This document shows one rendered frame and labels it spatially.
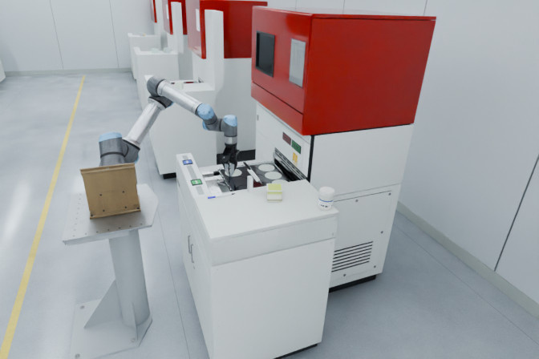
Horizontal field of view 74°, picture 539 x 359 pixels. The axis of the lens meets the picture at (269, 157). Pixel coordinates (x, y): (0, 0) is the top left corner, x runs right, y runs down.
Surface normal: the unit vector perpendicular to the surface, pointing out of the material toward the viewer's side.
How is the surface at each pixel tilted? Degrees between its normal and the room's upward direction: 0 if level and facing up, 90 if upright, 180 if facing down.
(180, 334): 0
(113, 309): 90
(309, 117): 90
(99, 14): 90
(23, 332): 0
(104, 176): 90
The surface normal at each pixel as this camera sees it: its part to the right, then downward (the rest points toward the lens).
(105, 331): 0.04, -0.91
